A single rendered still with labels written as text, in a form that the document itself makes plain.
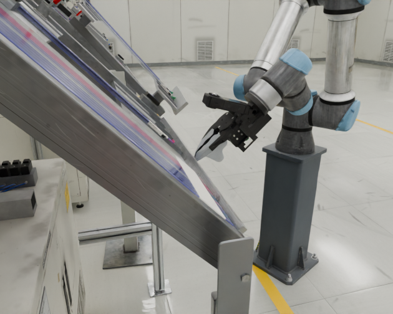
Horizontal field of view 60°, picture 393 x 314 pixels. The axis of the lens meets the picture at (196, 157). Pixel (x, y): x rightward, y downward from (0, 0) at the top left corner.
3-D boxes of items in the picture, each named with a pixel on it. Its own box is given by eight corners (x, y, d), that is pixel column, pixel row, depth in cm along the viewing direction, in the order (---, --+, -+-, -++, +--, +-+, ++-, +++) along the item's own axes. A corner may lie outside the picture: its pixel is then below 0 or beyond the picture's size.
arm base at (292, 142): (289, 139, 147) (291, 116, 143) (321, 148, 136) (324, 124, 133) (267, 147, 137) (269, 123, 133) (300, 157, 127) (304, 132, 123)
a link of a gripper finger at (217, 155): (210, 176, 85) (236, 149, 84) (194, 162, 82) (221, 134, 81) (206, 171, 87) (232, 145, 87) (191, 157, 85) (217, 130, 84)
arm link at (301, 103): (281, 90, 101) (270, 68, 92) (319, 95, 95) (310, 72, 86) (272, 113, 100) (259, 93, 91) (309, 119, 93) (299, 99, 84)
